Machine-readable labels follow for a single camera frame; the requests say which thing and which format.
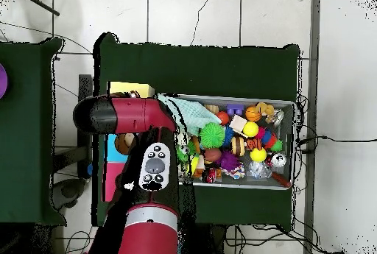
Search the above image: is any light blue waffle cloth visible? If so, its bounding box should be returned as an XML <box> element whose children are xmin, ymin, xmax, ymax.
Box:
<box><xmin>157</xmin><ymin>94</ymin><xmax>222</xmax><ymax>137</ymax></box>

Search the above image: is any wooden box with three holes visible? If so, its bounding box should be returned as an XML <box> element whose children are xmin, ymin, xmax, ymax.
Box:
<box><xmin>101</xmin><ymin>81</ymin><xmax>156</xmax><ymax>203</ymax></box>

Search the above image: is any shallow metal mesh bin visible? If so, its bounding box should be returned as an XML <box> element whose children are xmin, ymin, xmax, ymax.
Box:
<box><xmin>176</xmin><ymin>93</ymin><xmax>297</xmax><ymax>191</ymax></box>

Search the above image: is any dark green table cloth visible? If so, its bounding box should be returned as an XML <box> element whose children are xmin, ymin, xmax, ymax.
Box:
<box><xmin>92</xmin><ymin>32</ymin><xmax>302</xmax><ymax>227</ymax></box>
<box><xmin>0</xmin><ymin>37</ymin><xmax>67</xmax><ymax>227</ymax></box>

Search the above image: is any large green spiky ball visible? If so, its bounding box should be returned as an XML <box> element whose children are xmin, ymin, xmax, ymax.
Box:
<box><xmin>199</xmin><ymin>121</ymin><xmax>226</xmax><ymax>149</ymax></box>

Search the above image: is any red orange rubber ball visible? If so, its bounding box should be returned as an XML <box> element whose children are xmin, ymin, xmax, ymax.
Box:
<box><xmin>216</xmin><ymin>111</ymin><xmax>230</xmax><ymax>125</ymax></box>

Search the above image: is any yellow toy banana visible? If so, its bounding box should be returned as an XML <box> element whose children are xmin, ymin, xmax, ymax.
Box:
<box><xmin>188</xmin><ymin>154</ymin><xmax>200</xmax><ymax>177</ymax></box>

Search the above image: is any wooden cube block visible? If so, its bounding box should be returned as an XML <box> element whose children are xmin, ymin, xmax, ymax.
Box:
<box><xmin>228</xmin><ymin>114</ymin><xmax>248</xmax><ymax>134</ymax></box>

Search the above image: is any wooden toy burger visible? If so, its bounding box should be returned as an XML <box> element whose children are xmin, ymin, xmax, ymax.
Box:
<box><xmin>230</xmin><ymin>135</ymin><xmax>246</xmax><ymax>157</ymax></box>

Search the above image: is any purple rubber toy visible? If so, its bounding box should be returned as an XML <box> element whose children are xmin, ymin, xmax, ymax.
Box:
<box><xmin>219</xmin><ymin>150</ymin><xmax>242</xmax><ymax>175</ymax></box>

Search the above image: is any grey round base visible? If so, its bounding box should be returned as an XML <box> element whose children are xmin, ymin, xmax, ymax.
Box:
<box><xmin>51</xmin><ymin>177</ymin><xmax>86</xmax><ymax>211</ymax></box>

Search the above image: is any yellow ball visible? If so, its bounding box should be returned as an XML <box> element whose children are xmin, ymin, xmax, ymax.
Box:
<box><xmin>242</xmin><ymin>121</ymin><xmax>259</xmax><ymax>138</ymax></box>

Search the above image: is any dark rod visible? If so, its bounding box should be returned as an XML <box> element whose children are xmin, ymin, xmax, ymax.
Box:
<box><xmin>17</xmin><ymin>0</ymin><xmax>60</xmax><ymax>17</ymax></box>

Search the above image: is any orange plush toy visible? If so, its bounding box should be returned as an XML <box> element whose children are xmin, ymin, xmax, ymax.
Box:
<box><xmin>255</xmin><ymin>102</ymin><xmax>276</xmax><ymax>116</ymax></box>

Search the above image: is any purple round disc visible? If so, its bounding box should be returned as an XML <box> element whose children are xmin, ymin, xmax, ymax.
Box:
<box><xmin>0</xmin><ymin>63</ymin><xmax>9</xmax><ymax>100</ymax></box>

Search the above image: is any black post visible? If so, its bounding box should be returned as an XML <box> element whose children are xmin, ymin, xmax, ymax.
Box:
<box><xmin>77</xmin><ymin>74</ymin><xmax>94</xmax><ymax>178</ymax></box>

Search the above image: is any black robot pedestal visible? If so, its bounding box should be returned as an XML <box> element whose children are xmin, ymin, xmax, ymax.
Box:
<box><xmin>179</xmin><ymin>222</ymin><xmax>228</xmax><ymax>254</ymax></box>

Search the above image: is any black floor cable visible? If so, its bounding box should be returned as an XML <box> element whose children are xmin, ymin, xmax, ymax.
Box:
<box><xmin>297</xmin><ymin>135</ymin><xmax>377</xmax><ymax>153</ymax></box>

